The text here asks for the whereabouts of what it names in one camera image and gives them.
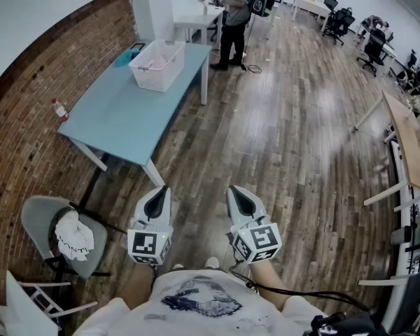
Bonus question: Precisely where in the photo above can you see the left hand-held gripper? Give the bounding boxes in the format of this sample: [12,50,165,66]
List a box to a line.
[127,185,174,266]

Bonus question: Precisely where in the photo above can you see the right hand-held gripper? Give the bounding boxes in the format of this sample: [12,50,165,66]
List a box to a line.
[225,184,284,265]

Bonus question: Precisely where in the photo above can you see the white plastic laundry basket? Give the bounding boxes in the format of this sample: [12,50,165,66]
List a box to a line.
[128,39,186,93]

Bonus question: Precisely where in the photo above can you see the pink garment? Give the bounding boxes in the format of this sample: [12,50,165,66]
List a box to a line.
[139,55,169,71]

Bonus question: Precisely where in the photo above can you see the person's left forearm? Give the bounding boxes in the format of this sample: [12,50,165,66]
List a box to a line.
[120,262,159,306]

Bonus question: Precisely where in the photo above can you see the person's right forearm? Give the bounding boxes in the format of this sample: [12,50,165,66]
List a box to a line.
[246,259,292,310]

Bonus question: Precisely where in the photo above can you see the white crumpled garment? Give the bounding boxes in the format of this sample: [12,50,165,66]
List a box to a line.
[55,210,95,262]

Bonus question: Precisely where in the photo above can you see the person's white printed shirt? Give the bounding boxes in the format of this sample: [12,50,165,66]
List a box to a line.
[73,269,333,336]

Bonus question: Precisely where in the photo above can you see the grey shell chair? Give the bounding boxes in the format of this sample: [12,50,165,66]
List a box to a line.
[20,195,127,280]

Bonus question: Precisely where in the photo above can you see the red-capped water bottle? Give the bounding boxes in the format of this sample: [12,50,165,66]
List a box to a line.
[51,98,70,123]

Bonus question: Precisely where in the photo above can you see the white wooden stool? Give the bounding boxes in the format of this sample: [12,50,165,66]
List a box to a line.
[17,280,99,321]

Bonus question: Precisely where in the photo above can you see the teal fluffy cloth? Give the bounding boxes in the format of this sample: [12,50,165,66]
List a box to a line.
[114,48,141,68]

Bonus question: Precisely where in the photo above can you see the black equipment pack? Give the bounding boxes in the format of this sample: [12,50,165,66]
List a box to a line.
[311,311,384,336]

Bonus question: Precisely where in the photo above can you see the white side table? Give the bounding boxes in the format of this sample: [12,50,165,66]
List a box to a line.
[0,270,59,336]

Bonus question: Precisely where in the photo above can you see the wooden top table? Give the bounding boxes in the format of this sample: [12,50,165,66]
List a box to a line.
[353,90,420,208]

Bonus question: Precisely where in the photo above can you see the long white desk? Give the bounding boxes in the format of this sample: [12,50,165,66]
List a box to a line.
[292,0,334,32]

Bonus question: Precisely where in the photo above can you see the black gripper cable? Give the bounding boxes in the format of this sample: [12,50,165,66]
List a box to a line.
[226,232,372,313]

